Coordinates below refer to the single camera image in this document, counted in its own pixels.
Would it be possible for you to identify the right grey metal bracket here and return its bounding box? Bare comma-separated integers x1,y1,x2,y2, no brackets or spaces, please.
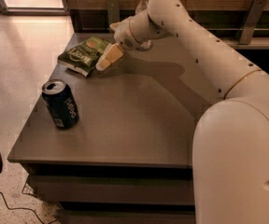
236,0,268,45

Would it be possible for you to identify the clear plastic water bottle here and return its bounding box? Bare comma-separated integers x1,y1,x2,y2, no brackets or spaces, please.
134,0,154,51

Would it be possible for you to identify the left grey metal bracket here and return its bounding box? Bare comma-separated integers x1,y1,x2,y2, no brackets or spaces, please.
106,0,120,25

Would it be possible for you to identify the grey metal bracket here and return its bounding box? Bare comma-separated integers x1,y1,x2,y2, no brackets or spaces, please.
236,0,268,45
106,0,120,25

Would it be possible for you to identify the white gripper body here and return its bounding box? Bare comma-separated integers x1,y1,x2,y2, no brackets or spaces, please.
114,20,138,49

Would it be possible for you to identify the green jalapeno chip bag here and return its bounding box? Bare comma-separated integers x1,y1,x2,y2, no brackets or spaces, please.
58,36,109,77

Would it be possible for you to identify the blue pepsi soda can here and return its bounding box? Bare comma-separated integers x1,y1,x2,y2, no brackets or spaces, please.
41,79,79,129

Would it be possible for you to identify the black floor cable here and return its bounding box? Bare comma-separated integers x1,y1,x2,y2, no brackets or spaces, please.
0,182,59,224

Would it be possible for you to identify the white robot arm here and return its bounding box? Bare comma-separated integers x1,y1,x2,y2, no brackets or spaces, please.
97,0,269,224

